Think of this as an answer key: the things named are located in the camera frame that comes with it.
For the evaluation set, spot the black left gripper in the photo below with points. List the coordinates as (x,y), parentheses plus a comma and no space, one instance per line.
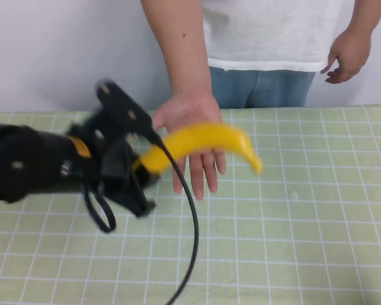
(114,168)

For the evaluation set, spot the yellow banana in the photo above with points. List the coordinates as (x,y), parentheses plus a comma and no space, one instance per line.
(203,138)

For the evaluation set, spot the person's left forearm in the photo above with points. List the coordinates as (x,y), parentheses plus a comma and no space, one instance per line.
(365,16)

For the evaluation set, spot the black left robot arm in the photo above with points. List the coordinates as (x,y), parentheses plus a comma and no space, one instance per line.
(22,159)

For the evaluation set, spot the person's right hand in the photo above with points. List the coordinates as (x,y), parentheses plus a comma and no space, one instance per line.
(190,109)

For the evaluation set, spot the person's left hand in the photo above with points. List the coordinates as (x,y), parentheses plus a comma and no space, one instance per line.
(349,54)

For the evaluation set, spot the green checked tablecloth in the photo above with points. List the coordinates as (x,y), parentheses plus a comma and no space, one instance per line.
(273,206)

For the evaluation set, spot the blue jeans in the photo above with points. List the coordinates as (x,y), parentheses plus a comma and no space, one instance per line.
(260,89)

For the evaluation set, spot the white t-shirt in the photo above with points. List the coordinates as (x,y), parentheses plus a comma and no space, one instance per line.
(273,31)

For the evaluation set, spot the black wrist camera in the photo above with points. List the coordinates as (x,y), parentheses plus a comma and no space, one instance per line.
(120,105)

